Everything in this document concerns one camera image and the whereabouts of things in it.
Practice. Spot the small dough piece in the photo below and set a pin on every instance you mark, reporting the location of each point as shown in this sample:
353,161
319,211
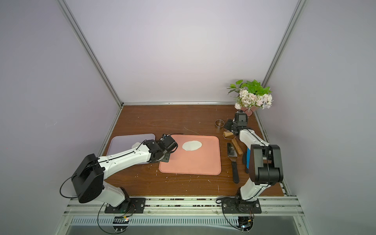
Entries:
192,145

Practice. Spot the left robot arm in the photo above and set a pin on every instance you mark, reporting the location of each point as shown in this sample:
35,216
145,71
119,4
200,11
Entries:
89,178

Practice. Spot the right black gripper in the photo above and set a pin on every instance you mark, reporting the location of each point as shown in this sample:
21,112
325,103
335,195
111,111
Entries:
230,126

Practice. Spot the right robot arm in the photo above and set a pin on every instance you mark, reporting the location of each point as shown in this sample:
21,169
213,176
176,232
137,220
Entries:
265,166

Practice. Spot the aluminium frame rail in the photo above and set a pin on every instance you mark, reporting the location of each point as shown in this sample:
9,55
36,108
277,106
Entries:
207,206

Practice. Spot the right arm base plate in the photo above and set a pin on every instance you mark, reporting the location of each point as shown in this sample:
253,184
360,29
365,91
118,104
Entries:
233,205

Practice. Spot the large dough ball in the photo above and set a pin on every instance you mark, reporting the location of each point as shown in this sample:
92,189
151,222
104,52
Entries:
136,145

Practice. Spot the pink glass vase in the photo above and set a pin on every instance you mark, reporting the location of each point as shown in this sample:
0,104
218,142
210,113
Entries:
249,111

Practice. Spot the black handled metal scraper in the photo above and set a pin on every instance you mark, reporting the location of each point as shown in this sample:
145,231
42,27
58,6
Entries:
232,155

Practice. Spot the artificial flower bouquet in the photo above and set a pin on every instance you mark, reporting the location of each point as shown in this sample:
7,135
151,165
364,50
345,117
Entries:
251,94

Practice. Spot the pink silicone mat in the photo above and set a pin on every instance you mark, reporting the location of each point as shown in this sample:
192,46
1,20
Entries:
204,161

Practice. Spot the purple silicone mat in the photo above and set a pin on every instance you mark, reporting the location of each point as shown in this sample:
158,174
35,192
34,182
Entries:
122,143

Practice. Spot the wooden rolling pin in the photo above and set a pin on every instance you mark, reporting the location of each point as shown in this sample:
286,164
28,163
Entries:
230,136

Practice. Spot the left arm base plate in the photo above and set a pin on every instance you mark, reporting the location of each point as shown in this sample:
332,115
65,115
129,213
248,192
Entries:
129,205

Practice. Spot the blue work glove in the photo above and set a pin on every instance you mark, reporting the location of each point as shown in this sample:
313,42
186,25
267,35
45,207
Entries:
246,159

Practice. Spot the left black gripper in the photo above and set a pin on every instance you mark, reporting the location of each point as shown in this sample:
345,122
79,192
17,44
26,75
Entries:
168,157

